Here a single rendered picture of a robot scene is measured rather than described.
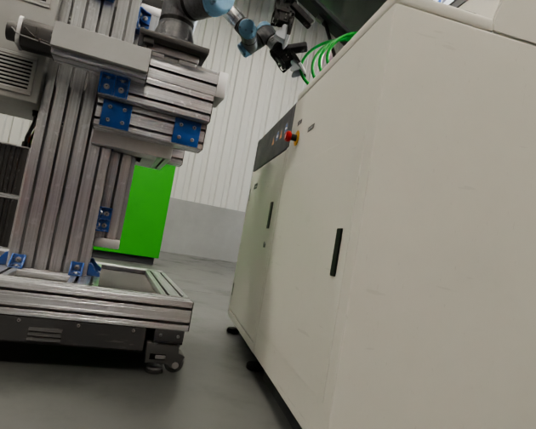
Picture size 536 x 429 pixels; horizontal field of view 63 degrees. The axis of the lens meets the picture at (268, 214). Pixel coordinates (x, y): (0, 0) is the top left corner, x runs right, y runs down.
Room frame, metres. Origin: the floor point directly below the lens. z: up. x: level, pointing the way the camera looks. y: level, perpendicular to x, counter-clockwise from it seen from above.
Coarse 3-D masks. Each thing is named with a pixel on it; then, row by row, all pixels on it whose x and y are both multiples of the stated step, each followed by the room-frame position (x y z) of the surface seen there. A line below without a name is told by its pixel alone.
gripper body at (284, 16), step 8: (280, 0) 1.69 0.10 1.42; (288, 0) 1.70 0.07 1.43; (296, 0) 1.70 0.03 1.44; (280, 8) 1.68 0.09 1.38; (288, 8) 1.70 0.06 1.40; (272, 16) 1.74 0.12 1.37; (280, 16) 1.68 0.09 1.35; (288, 16) 1.69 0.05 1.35; (272, 24) 1.74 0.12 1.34; (280, 24) 1.73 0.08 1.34
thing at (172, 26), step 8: (160, 16) 1.43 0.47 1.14; (168, 16) 1.40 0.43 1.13; (176, 16) 1.40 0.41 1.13; (160, 24) 1.40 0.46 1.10; (168, 24) 1.39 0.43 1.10; (176, 24) 1.39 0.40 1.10; (184, 24) 1.41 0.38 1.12; (192, 24) 1.44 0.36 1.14; (160, 32) 1.38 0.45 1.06; (168, 32) 1.38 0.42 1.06; (176, 32) 1.39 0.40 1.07; (184, 32) 1.40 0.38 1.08; (192, 32) 1.46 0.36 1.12; (184, 40) 1.40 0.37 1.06; (192, 40) 1.44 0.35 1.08
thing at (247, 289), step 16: (272, 160) 1.74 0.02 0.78; (256, 176) 2.05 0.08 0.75; (272, 176) 1.68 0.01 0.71; (256, 192) 1.97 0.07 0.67; (272, 192) 1.63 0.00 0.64; (256, 208) 1.91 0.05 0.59; (272, 208) 1.58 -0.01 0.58; (256, 224) 1.84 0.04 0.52; (272, 224) 1.54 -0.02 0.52; (256, 240) 1.78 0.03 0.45; (240, 256) 2.11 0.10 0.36; (256, 256) 1.72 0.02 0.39; (240, 272) 2.03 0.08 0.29; (256, 272) 1.67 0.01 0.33; (240, 288) 1.96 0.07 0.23; (256, 288) 1.62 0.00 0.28; (240, 304) 1.89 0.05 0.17; (256, 304) 1.58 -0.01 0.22; (240, 320) 1.83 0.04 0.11; (256, 320) 1.53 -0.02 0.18
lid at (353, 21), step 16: (304, 0) 2.18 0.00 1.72; (320, 0) 2.12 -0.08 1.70; (336, 0) 2.04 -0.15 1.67; (352, 0) 1.97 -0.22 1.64; (368, 0) 1.90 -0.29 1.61; (384, 0) 1.84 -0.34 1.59; (320, 16) 2.20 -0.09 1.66; (336, 16) 2.14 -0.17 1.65; (352, 16) 2.06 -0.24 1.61; (368, 16) 1.99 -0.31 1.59; (336, 32) 2.23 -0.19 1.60
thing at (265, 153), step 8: (288, 112) 1.59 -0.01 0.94; (280, 120) 1.72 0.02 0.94; (288, 120) 1.57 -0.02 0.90; (272, 128) 1.86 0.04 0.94; (280, 128) 1.70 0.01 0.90; (288, 128) 1.55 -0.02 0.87; (264, 136) 2.03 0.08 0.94; (272, 136) 1.82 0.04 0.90; (264, 144) 2.00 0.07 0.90; (280, 144) 1.64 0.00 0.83; (264, 152) 1.96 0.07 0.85; (272, 152) 1.76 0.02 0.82; (280, 152) 1.63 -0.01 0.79; (256, 160) 2.13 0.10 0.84; (264, 160) 1.92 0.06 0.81; (256, 168) 2.09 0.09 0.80
